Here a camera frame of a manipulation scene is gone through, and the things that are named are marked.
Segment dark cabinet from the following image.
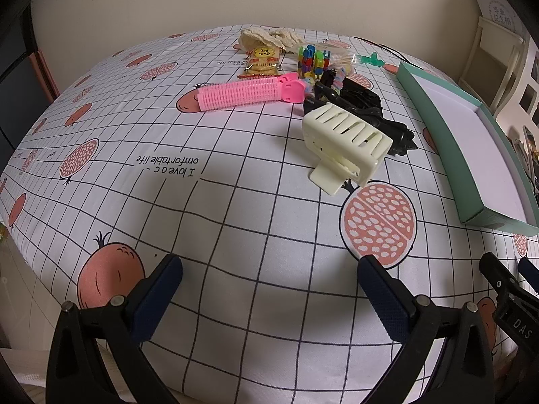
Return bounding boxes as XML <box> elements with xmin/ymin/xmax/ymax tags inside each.
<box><xmin>0</xmin><ymin>4</ymin><xmax>60</xmax><ymax>152</ymax></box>

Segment green cardboard box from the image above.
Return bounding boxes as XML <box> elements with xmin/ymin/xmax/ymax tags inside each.
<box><xmin>396</xmin><ymin>61</ymin><xmax>539</xmax><ymax>236</ymax></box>

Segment round print white card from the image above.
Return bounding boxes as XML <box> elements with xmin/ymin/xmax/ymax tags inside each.
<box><xmin>467</xmin><ymin>0</ymin><xmax>527</xmax><ymax>34</ymax></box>

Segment black hair claw clip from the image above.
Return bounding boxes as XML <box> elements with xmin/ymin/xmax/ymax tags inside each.
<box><xmin>304</xmin><ymin>69</ymin><xmax>417</xmax><ymax>156</ymax></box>

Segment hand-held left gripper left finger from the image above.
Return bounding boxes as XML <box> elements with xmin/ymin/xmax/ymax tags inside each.
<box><xmin>46</xmin><ymin>254</ymin><xmax>184</xmax><ymax>404</ymax></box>

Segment yellow red snack packet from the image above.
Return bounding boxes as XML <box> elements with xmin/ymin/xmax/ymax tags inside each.
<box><xmin>238</xmin><ymin>45</ymin><xmax>284</xmax><ymax>79</ymax></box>

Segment pink hair roller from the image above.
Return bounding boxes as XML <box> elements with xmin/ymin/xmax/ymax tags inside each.
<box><xmin>198</xmin><ymin>72</ymin><xmax>307</xmax><ymax>112</ymax></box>

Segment white shelf rack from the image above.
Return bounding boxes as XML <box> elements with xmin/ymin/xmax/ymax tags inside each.
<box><xmin>457</xmin><ymin>14</ymin><xmax>525</xmax><ymax>112</ymax></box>

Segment fruit print grid bedsheet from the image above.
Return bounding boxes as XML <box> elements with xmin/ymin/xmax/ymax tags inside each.
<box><xmin>0</xmin><ymin>23</ymin><xmax>539</xmax><ymax>404</ymax></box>

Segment cotton swab bag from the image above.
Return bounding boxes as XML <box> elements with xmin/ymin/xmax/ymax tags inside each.
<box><xmin>301</xmin><ymin>42</ymin><xmax>358</xmax><ymax>69</ymax></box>

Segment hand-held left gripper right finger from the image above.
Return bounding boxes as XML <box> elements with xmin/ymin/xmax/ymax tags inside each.
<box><xmin>357</xmin><ymin>255</ymin><xmax>493</xmax><ymax>404</ymax></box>

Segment bunch of colourful mini clips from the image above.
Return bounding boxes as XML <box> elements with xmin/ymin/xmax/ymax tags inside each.
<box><xmin>297</xmin><ymin>44</ymin><xmax>331</xmax><ymax>78</ymax></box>

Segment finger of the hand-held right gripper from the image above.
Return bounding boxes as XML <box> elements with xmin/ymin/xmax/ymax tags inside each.
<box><xmin>479</xmin><ymin>252</ymin><xmax>539</xmax><ymax>348</ymax></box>
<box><xmin>518</xmin><ymin>258</ymin><xmax>539</xmax><ymax>295</ymax></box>

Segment black cable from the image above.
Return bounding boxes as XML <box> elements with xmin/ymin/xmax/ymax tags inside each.
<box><xmin>351</xmin><ymin>36</ymin><xmax>422</xmax><ymax>68</ymax></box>

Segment cream lace cloth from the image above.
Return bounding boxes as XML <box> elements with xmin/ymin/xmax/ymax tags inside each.
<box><xmin>239</xmin><ymin>27</ymin><xmax>302</xmax><ymax>53</ymax></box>

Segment cream hair claw clip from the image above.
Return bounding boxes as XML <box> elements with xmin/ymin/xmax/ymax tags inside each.
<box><xmin>302</xmin><ymin>103</ymin><xmax>393</xmax><ymax>195</ymax></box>

